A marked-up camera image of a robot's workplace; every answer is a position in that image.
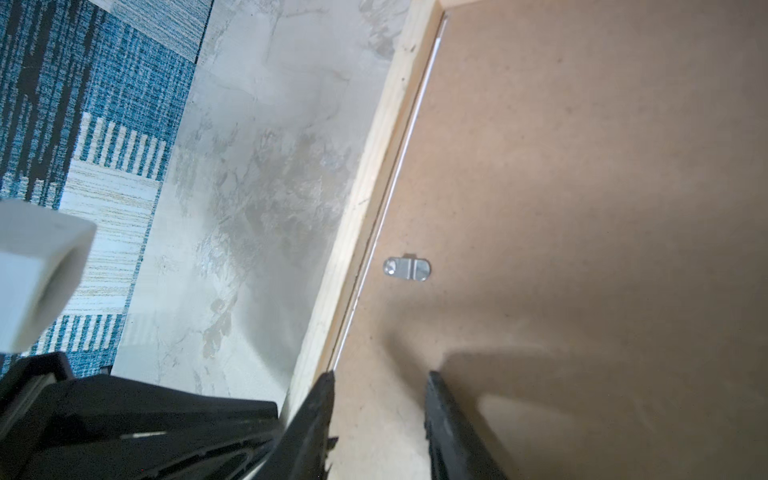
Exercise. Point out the brown hardboard backing panel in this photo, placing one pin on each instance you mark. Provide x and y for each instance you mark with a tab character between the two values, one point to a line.
588	181

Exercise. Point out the light wooden picture frame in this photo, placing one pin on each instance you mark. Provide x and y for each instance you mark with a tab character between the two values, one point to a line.
371	192

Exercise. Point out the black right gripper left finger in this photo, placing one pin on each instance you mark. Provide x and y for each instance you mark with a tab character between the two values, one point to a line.
302	451

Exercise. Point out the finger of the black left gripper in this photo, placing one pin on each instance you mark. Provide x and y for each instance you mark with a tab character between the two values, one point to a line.
57	426

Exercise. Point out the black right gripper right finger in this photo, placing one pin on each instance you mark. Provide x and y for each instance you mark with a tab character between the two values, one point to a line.
455	449

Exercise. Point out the small metal turn clip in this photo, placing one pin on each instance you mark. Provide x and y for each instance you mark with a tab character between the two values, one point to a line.
407	268

